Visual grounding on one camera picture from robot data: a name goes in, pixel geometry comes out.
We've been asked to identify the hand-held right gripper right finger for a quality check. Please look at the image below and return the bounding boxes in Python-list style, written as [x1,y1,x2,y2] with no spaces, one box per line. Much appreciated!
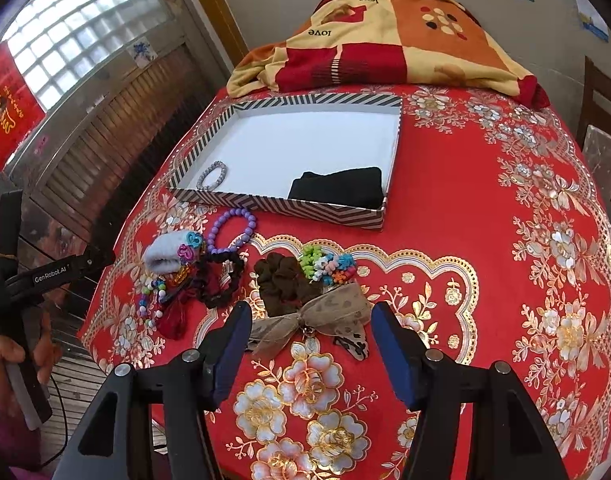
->
[370,301,571,480]

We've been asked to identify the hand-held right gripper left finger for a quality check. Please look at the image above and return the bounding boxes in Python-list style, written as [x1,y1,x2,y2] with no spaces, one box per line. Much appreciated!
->
[50,301,254,480]

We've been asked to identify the white fluffy scrunchie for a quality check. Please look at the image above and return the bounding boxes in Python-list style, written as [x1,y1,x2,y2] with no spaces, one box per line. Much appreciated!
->
[143,232,191,273]

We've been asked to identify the red wall poster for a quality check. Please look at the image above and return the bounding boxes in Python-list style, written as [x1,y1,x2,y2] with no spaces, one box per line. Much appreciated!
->
[0,42,45,171]

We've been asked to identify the purple bead bracelet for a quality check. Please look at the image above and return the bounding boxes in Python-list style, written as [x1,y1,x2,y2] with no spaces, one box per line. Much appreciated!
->
[206,208,257,256]

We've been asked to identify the glass block window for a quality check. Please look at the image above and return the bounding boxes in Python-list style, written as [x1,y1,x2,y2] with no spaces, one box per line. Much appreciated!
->
[6,0,179,111]

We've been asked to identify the red bow hair clip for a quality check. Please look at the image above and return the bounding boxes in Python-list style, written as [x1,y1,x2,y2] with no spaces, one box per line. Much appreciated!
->
[158,280,211,341]

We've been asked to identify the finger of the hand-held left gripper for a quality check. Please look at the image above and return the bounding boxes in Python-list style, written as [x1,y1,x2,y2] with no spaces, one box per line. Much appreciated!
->
[76,244,117,281]

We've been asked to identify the multicolour round bead bracelet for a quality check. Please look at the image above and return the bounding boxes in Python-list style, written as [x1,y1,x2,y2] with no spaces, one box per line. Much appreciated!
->
[138,277,169,328]

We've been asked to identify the brown scrunchie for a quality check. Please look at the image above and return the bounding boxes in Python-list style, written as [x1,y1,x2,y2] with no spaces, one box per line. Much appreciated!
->
[256,252,323,318]

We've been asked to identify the red orange printed blanket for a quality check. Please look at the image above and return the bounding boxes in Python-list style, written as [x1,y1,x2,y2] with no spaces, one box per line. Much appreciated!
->
[227,0,551,110]

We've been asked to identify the striped cardboard box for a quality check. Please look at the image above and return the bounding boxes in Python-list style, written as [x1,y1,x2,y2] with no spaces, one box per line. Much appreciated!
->
[166,94,403,232]

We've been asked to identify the wooden chair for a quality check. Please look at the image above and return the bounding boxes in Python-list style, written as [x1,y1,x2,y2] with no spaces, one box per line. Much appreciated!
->
[575,56,611,201]

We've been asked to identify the yellow wooden door frame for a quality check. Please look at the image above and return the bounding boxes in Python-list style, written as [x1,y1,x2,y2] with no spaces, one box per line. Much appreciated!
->
[186,0,251,71]

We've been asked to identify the person's left forearm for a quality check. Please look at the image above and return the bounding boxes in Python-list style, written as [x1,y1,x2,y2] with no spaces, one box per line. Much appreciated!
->
[0,377,42,473]

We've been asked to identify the leopard print bow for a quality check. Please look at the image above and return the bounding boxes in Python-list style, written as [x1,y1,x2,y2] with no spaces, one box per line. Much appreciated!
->
[250,284,373,362]

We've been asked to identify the colourful flower bead hair tie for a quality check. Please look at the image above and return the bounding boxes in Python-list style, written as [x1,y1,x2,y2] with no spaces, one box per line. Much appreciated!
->
[300,244,359,286]

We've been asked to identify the red floral tablecloth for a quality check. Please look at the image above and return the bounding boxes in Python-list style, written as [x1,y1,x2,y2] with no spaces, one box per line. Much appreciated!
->
[76,82,611,480]

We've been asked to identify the colourful crystal bead bracelet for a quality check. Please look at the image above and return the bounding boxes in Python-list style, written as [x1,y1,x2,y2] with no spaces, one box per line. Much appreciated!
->
[166,230,207,288]

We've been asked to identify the black wavy hair tie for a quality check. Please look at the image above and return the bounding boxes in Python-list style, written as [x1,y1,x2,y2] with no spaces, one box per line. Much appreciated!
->
[198,250,247,309]

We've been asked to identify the wooden slatted door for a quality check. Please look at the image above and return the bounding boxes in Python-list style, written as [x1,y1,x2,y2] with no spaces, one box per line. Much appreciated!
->
[16,42,221,241]

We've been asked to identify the white chair seat cushion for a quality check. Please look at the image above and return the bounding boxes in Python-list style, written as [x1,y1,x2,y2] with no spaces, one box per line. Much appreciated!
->
[583,125,611,201]

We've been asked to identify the black cloth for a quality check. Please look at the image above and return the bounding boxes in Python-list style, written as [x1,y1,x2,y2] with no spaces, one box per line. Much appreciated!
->
[288,166,386,207]

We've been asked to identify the wall calendar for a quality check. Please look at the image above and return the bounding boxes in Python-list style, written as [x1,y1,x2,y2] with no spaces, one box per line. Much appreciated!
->
[575,0,609,43]

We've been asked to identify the black cable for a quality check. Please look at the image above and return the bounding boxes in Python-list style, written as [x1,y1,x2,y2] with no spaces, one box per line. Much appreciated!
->
[40,377,70,466]

